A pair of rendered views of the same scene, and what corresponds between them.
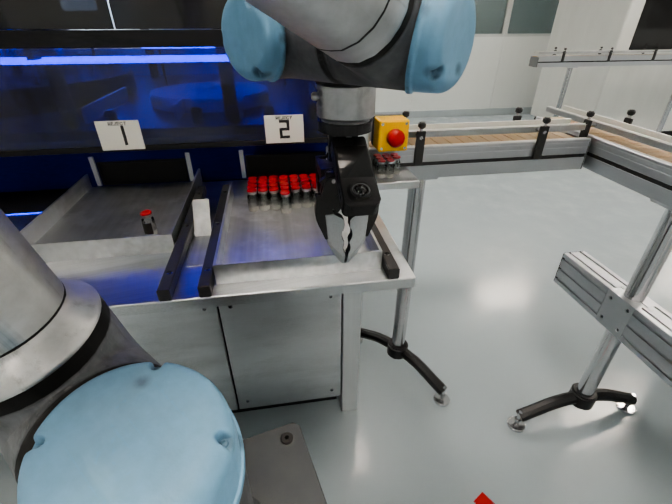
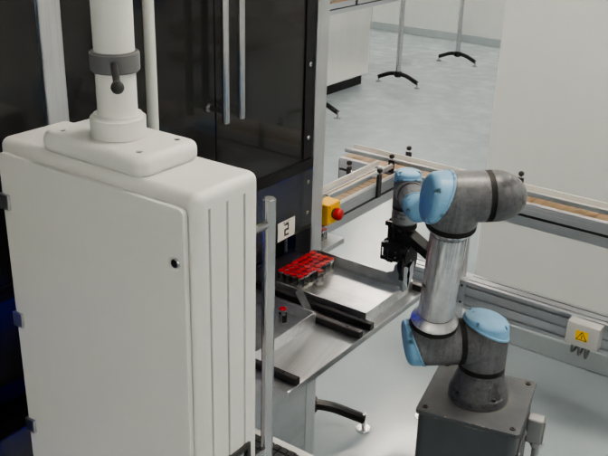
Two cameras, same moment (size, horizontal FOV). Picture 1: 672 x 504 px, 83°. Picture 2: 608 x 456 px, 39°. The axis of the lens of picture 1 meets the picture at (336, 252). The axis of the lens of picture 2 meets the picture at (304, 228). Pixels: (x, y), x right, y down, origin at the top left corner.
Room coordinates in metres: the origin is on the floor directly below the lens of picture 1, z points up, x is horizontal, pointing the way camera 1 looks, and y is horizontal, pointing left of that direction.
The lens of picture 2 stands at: (-0.86, 1.79, 2.04)
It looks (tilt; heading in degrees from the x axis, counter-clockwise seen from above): 23 degrees down; 314
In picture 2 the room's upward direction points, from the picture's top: 2 degrees clockwise
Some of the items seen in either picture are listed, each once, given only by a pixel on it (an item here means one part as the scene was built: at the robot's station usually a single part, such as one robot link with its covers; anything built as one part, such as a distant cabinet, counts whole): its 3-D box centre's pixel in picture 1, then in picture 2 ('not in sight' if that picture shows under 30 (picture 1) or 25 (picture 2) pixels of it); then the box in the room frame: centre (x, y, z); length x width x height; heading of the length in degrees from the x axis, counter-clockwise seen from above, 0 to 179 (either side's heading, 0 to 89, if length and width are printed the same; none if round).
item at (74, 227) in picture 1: (124, 207); (236, 317); (0.71, 0.43, 0.90); 0.34 x 0.26 x 0.04; 9
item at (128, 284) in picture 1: (207, 228); (294, 310); (0.67, 0.26, 0.87); 0.70 x 0.48 x 0.02; 99
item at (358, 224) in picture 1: (353, 229); (402, 273); (0.52, -0.03, 0.95); 0.06 x 0.03 x 0.09; 9
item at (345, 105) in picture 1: (343, 102); (404, 215); (0.51, -0.01, 1.14); 0.08 x 0.08 x 0.05
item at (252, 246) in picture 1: (293, 219); (339, 284); (0.66, 0.08, 0.90); 0.34 x 0.26 x 0.04; 9
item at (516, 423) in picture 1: (578, 404); not in sight; (0.86, -0.85, 0.07); 0.50 x 0.08 x 0.14; 99
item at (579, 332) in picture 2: not in sight; (584, 334); (0.32, -0.87, 0.50); 0.12 x 0.05 x 0.09; 9
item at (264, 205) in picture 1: (290, 197); (315, 273); (0.74, 0.10, 0.90); 0.18 x 0.02 x 0.05; 99
